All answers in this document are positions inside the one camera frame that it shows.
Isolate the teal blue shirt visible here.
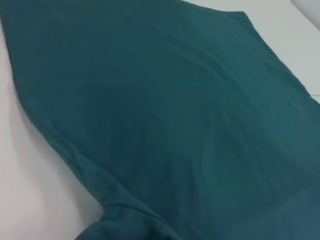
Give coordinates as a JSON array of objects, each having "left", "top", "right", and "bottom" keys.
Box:
[{"left": 0, "top": 0, "right": 320, "bottom": 240}]

